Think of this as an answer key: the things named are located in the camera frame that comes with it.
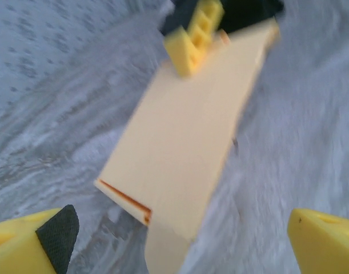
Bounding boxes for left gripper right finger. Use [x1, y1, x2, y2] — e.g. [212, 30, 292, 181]
[287, 207, 349, 274]

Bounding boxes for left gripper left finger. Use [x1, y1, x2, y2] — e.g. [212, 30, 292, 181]
[0, 204, 80, 274]

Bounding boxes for yellow paper box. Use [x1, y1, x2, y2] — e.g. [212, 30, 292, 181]
[93, 21, 280, 274]

